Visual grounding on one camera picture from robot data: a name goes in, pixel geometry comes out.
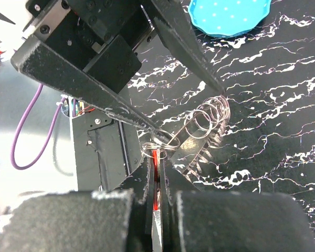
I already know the blue dotted plate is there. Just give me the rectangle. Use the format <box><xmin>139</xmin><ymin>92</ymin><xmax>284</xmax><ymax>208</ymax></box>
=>
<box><xmin>188</xmin><ymin>0</ymin><xmax>271</xmax><ymax>38</ymax></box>

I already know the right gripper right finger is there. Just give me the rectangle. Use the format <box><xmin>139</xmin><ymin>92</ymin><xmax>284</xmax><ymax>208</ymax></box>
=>
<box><xmin>159</xmin><ymin>159</ymin><xmax>315</xmax><ymax>251</ymax></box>

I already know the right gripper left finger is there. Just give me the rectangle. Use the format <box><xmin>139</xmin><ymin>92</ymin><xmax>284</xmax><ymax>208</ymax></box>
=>
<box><xmin>0</xmin><ymin>158</ymin><xmax>154</xmax><ymax>251</ymax></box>

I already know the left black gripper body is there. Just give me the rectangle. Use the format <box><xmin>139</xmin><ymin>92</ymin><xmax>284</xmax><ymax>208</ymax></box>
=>
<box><xmin>26</xmin><ymin>1</ymin><xmax>155</xmax><ymax>93</ymax></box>

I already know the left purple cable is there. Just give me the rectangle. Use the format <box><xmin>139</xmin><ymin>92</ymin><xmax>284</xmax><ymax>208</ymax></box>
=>
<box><xmin>10</xmin><ymin>83</ymin><xmax>66</xmax><ymax>171</ymax></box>

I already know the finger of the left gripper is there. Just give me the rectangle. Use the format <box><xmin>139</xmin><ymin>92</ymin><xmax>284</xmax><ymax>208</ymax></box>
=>
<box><xmin>140</xmin><ymin>0</ymin><xmax>225</xmax><ymax>94</ymax></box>
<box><xmin>10</xmin><ymin>40</ymin><xmax>170</xmax><ymax>142</ymax></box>

